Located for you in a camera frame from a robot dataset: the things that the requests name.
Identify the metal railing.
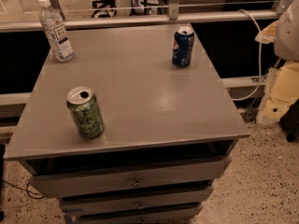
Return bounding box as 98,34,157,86
0,0,299,34

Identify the black floor cable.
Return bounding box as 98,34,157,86
1,179,46,200

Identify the blue pepsi can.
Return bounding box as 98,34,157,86
172,26,194,68

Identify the white cable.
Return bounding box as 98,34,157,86
231,8,265,102

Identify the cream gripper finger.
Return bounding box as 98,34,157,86
255,21,278,44
256,61,299,125

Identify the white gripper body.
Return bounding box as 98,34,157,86
274,0,299,62

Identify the top grey drawer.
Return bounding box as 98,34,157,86
30,155,232,198

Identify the grey drawer cabinet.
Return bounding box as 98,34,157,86
3,23,251,224

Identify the clear plastic water bottle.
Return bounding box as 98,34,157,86
38,0,74,62

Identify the middle grey drawer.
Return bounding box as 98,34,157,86
59,184,213,217

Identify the green soda can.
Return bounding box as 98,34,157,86
66,87,104,139

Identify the grey drawer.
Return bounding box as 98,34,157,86
30,155,232,198
64,203,202,224
59,184,213,217

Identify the bottom grey drawer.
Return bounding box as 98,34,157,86
64,203,202,224

